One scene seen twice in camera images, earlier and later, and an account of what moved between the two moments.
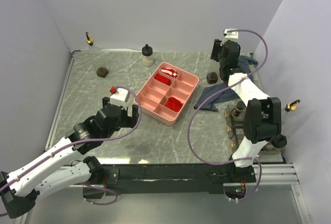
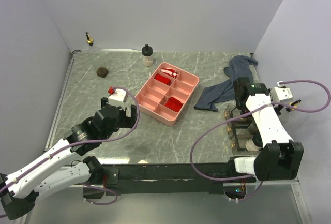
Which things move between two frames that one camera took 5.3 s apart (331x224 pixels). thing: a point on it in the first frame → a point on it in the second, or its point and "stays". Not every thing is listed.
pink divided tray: (167, 92) stays
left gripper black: (129, 121) stays
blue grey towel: (245, 62) stays
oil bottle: (212, 76) → (294, 104)
